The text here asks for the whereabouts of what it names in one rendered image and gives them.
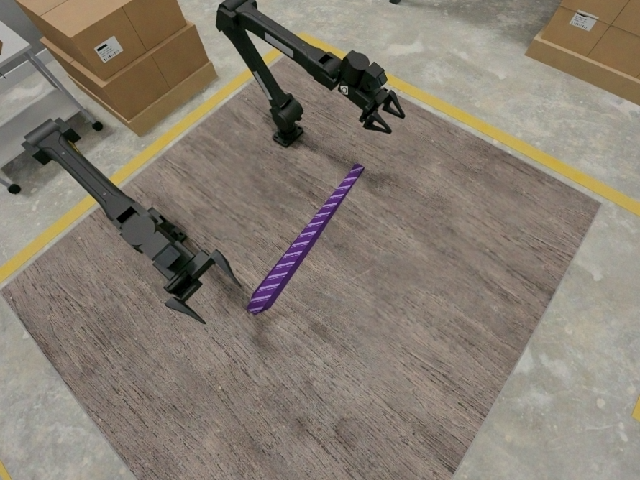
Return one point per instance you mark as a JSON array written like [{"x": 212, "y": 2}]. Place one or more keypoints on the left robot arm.
[{"x": 325, "y": 67}]

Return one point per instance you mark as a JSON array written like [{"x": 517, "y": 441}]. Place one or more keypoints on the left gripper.
[{"x": 372, "y": 110}]

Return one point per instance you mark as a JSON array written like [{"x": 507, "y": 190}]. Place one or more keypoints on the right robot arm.
[{"x": 146, "y": 235}]

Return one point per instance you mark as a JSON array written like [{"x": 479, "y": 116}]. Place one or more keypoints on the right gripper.
[{"x": 182, "y": 288}]

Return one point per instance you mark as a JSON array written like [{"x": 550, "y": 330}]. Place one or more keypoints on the purple striped necktie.
[{"x": 270, "y": 288}]

